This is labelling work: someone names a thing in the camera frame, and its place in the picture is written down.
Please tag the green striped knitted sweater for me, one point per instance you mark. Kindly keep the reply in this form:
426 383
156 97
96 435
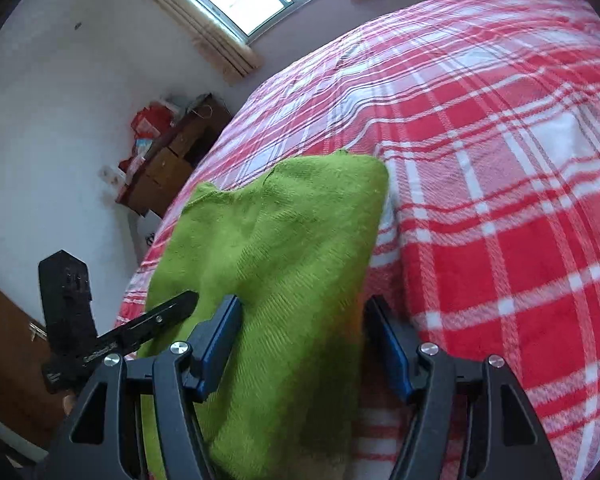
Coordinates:
290 240

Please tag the wooden desk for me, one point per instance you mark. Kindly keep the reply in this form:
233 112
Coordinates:
165 165

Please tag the white box with yellow print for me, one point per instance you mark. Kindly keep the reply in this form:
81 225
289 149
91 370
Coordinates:
111 175

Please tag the brown wooden door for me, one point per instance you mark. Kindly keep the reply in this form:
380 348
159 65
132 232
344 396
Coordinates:
10 360

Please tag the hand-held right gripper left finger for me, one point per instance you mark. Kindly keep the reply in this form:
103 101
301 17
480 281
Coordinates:
220 345

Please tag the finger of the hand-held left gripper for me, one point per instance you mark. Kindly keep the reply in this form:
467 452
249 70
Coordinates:
160 317

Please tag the red plaid blanket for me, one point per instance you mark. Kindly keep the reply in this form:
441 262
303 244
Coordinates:
480 160

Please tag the red gift box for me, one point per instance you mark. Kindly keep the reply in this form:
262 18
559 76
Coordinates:
152 119

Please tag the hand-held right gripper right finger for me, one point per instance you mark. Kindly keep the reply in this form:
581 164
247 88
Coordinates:
392 347

